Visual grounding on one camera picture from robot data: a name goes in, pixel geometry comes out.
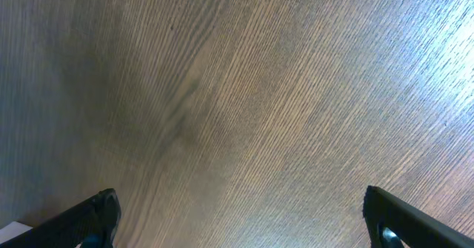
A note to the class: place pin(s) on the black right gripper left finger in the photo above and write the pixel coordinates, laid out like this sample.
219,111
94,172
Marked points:
92,223

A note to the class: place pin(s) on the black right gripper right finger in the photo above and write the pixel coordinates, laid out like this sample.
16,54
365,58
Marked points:
392,222

